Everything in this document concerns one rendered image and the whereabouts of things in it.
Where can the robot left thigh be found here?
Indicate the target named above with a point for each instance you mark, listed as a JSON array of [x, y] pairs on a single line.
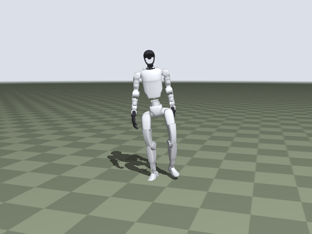
[[171, 126]]

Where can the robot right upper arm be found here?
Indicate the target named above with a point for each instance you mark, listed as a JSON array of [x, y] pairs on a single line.
[[136, 82]]

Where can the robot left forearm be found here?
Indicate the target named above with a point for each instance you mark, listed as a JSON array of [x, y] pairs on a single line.
[[171, 99]]

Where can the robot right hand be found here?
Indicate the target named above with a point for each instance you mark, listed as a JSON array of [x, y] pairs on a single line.
[[133, 119]]

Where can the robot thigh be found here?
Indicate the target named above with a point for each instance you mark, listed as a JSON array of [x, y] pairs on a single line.
[[171, 126], [147, 131]]

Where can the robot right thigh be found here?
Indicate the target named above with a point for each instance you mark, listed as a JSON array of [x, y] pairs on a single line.
[[147, 131]]

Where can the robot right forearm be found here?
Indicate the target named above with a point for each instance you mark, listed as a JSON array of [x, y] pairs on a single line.
[[134, 104]]

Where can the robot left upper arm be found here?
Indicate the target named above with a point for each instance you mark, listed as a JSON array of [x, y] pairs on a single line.
[[167, 81]]

